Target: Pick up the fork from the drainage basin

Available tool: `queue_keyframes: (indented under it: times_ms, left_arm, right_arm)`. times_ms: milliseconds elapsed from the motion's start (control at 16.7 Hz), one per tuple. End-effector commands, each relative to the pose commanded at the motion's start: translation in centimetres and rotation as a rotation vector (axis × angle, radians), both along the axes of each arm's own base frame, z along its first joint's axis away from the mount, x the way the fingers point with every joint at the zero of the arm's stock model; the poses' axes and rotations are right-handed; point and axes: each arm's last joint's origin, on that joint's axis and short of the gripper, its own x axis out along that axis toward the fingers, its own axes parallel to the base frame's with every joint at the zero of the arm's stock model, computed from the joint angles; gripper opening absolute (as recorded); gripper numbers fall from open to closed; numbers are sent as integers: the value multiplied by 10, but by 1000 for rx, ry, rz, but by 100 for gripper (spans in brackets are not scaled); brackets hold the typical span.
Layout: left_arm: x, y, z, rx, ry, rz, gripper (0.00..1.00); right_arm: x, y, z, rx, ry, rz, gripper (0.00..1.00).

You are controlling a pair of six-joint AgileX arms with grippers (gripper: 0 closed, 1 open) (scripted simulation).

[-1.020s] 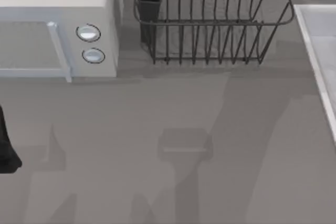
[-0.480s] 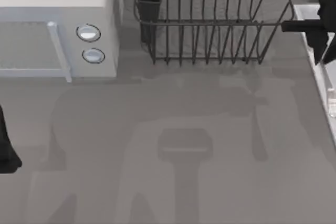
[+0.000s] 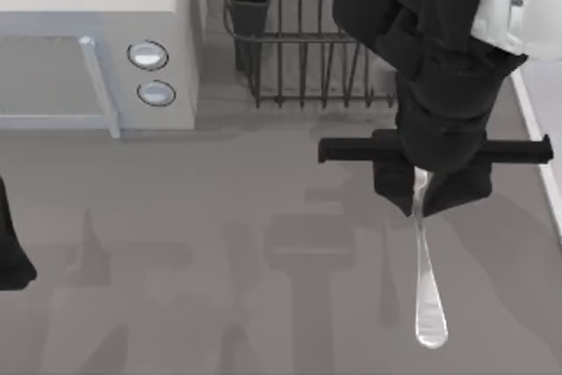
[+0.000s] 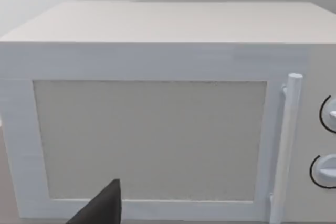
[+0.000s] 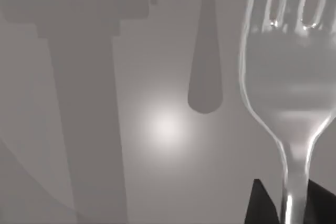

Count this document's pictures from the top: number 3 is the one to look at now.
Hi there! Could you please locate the silver spoon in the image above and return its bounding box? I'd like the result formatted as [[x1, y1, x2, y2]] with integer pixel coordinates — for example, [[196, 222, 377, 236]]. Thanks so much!
[[411, 168, 450, 350]]

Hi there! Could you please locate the small round microwave knob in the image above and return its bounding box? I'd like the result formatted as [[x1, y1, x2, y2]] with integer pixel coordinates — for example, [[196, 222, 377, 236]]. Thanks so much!
[[136, 79, 177, 109]]

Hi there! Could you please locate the large round microwave knob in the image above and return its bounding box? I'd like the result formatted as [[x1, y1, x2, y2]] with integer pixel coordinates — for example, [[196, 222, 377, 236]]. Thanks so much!
[[126, 38, 170, 73]]

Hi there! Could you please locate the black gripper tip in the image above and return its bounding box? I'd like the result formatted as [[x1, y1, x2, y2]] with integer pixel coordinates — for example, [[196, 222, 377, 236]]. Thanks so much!
[[0, 176, 38, 292]]

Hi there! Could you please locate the black wire dish rack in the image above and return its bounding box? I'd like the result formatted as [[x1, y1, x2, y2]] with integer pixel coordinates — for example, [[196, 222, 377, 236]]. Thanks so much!
[[222, 0, 400, 110]]

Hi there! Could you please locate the microwave door handle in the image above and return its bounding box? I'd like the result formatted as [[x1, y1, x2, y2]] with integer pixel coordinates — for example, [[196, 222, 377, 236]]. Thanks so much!
[[78, 35, 121, 140]]

